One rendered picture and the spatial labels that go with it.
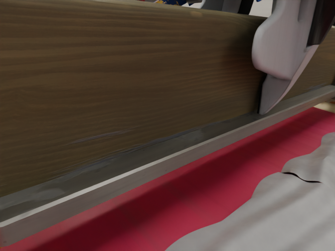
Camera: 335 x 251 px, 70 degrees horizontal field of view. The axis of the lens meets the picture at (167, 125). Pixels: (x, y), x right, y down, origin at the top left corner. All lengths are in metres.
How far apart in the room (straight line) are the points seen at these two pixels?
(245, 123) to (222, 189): 0.05
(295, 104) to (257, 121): 0.07
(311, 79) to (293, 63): 0.12
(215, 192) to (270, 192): 0.04
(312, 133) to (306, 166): 0.08
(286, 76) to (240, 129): 0.05
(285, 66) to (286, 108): 0.06
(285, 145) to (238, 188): 0.09
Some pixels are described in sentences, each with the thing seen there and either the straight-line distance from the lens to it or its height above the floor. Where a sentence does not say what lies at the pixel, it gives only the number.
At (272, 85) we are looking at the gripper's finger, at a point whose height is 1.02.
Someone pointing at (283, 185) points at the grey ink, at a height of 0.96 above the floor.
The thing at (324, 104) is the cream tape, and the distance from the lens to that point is 0.42.
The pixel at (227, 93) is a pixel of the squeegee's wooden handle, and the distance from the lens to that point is 0.16.
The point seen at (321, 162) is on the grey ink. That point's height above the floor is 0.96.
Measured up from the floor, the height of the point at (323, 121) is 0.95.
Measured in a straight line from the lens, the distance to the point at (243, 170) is 0.19.
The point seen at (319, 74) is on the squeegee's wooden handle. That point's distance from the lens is 0.31.
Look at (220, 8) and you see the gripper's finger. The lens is 0.20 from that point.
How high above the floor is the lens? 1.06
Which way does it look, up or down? 25 degrees down
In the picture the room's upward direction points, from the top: 5 degrees clockwise
